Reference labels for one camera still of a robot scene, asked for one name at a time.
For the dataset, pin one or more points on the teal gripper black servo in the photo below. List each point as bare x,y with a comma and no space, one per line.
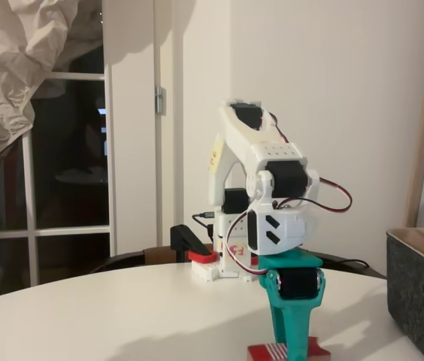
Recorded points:
295,283

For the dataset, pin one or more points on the red painted wooden block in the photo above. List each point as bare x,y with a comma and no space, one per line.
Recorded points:
268,353

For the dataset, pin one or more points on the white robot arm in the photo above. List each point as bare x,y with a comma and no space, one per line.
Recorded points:
249,150

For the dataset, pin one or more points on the dark grey felt basket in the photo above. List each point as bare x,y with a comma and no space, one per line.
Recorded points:
418,301

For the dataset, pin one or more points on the yellow F5 sticker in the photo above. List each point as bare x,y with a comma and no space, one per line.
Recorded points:
234,251

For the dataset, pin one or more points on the yellow handwritten sticker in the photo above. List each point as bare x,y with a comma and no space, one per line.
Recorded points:
215,154

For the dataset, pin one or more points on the white framed glass door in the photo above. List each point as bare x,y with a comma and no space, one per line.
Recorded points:
108,150

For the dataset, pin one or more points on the metal door hinge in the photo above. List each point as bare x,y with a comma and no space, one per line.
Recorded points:
159,99

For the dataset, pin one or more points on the beige shirt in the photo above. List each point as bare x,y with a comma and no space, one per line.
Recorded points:
9,75

